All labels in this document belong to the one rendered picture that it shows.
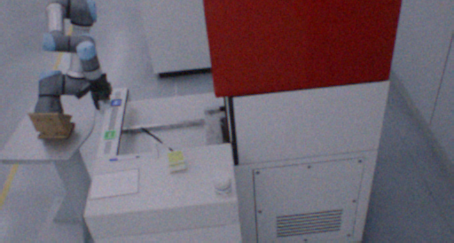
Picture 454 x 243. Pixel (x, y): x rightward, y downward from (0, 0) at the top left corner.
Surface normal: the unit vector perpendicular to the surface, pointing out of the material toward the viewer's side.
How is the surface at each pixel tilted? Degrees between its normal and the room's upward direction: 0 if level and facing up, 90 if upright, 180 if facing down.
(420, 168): 0
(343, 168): 90
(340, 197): 90
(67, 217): 90
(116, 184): 0
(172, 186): 0
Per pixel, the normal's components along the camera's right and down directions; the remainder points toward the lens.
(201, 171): -0.07, -0.77
